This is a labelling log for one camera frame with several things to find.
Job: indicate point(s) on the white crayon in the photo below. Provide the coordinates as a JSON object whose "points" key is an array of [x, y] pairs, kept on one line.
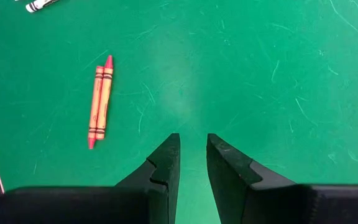
{"points": [[39, 4]]}

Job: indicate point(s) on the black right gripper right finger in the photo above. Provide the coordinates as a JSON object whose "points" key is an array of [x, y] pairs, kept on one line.
{"points": [[238, 186]]}

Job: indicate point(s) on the green table mat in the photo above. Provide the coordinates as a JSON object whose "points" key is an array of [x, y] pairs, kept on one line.
{"points": [[228, 77]]}

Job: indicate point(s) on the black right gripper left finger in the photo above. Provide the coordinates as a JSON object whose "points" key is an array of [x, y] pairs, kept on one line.
{"points": [[154, 180]]}

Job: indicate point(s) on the orange crayons front right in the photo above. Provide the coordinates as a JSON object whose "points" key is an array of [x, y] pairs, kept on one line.
{"points": [[105, 99]]}

